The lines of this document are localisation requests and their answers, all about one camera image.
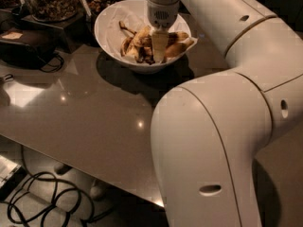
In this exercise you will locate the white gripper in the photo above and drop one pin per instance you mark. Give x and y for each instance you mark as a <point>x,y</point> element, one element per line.
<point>162,15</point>

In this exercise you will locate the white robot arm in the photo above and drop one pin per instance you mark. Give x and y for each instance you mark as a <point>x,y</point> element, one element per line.
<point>206,132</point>

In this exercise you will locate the yellow banana right side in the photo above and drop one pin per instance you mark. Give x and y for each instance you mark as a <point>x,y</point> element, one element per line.
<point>176,49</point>

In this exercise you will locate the upright spotted banana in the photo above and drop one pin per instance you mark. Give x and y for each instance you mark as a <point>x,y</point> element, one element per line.
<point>133,49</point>

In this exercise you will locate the small banana left side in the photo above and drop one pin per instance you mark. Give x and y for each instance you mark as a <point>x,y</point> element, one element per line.
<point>124,46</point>

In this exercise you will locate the white paper bowl liner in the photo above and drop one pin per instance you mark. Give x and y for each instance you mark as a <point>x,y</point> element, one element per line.
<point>126,14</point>

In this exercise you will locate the white ceramic bowl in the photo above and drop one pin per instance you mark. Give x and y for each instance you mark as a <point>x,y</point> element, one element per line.
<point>109,32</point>

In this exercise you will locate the black metal stand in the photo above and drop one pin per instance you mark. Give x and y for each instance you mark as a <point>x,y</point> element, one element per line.
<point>69,34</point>

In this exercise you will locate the black device with label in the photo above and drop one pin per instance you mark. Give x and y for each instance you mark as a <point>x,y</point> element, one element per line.
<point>28,49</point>

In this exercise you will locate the metal clip table edge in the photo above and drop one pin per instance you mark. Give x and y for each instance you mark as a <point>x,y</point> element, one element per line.
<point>6,78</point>

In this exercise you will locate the white shoe right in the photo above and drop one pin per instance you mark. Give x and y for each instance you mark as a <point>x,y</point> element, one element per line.
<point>98,189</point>

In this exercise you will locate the grey box on floor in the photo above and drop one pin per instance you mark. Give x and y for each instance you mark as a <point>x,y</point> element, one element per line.
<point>11,174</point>

